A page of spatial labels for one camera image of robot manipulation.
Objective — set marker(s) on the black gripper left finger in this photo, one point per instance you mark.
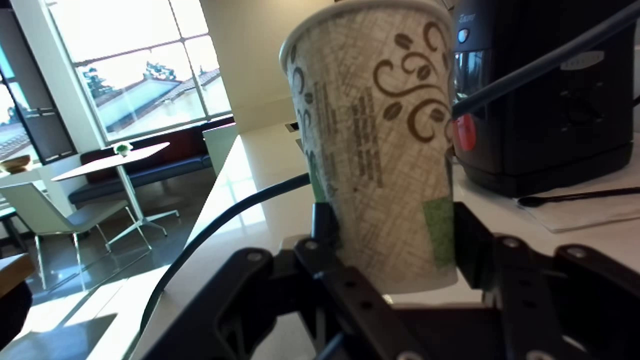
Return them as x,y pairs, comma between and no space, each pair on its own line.
266,312

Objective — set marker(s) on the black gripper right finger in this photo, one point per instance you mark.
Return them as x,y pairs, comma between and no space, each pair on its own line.
573,306

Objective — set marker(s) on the swirl print paper cup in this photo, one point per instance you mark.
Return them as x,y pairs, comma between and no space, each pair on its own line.
380,167

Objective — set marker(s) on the white chair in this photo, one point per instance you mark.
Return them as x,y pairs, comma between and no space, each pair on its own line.
220,146
41,211

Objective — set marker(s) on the black coffee grinder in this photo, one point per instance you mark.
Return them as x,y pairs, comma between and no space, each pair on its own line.
552,132

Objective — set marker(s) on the dark bench seat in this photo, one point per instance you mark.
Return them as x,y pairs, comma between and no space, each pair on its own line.
153,170

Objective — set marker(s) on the small green table plant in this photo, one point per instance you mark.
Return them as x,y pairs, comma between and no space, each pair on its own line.
122,148

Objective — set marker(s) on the brown bowl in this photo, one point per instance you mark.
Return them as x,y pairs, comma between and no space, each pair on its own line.
16,165

